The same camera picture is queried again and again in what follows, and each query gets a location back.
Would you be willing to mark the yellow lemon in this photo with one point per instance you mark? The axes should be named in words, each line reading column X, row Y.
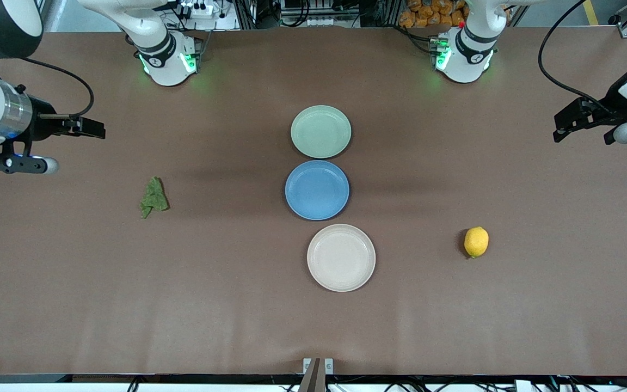
column 476, row 242

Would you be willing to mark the beige plate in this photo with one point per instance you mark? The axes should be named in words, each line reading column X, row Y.
column 340, row 257

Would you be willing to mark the pale green plate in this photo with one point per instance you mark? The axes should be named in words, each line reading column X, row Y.
column 321, row 132

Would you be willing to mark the blue plate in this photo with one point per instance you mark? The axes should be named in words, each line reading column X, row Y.
column 317, row 190

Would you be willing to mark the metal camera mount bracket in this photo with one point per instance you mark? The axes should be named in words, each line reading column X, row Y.
column 318, row 375

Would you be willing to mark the orange snack bag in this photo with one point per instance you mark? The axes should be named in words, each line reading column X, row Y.
column 428, row 13

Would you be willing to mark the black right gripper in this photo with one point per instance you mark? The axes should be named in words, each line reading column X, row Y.
column 42, row 124

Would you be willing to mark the dark equipment rack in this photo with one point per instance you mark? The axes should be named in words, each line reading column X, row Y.
column 313, row 11

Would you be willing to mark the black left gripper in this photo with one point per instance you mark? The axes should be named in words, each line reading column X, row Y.
column 614, row 109

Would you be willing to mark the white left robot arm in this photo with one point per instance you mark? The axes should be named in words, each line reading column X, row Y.
column 468, row 49

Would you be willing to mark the green lettuce leaf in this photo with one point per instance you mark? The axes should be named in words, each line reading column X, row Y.
column 154, row 198

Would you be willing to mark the white power strip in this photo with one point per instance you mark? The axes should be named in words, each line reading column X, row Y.
column 198, row 9

